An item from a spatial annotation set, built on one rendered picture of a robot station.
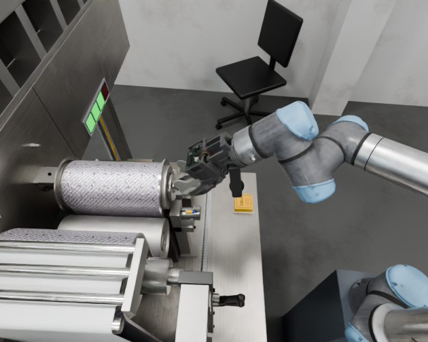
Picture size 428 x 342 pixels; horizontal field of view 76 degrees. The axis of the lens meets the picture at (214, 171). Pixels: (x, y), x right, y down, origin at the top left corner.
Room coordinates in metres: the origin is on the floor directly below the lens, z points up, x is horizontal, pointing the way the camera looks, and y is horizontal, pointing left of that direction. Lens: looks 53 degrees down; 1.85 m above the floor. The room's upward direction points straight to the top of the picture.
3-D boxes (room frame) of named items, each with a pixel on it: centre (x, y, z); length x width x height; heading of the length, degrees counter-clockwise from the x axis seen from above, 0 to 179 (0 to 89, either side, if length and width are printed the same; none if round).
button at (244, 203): (0.55, -0.12, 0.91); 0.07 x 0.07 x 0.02; 88
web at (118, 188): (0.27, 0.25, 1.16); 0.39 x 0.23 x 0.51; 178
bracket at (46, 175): (0.41, 0.42, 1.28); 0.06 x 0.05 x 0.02; 88
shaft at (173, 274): (0.15, 0.05, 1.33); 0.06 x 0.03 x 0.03; 88
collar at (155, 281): (0.15, 0.11, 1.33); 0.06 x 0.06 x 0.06; 88
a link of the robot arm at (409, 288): (0.18, -0.50, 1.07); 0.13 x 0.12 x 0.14; 134
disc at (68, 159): (0.41, 0.38, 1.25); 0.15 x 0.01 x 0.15; 178
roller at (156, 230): (0.28, 0.25, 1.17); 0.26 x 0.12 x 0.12; 88
